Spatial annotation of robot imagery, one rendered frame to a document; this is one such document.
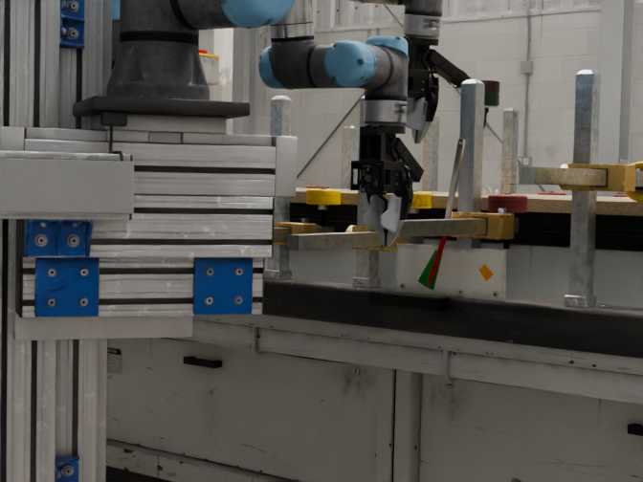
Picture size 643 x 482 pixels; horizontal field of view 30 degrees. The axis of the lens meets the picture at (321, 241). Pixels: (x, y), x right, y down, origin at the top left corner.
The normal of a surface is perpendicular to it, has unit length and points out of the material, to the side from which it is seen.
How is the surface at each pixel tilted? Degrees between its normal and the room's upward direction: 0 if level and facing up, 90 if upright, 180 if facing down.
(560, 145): 90
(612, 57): 90
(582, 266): 90
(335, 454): 90
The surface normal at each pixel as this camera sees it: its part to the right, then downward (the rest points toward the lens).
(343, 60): -0.51, 0.04
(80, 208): 0.32, 0.06
